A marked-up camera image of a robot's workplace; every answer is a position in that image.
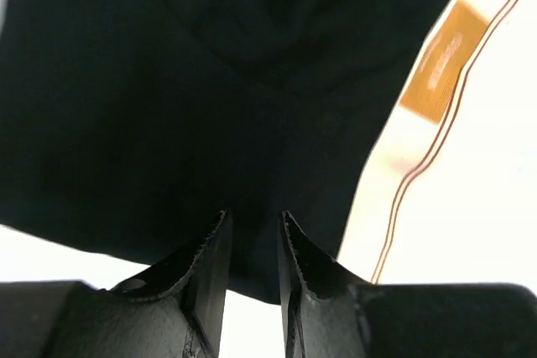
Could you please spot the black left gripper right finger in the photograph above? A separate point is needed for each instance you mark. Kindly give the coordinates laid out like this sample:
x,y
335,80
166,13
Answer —
x,y
328,311

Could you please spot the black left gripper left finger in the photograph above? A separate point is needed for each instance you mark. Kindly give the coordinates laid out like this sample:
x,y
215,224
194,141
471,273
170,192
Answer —
x,y
173,308

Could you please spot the black underwear tan waistband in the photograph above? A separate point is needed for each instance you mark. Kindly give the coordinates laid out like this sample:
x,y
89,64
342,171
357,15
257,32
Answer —
x,y
400,134

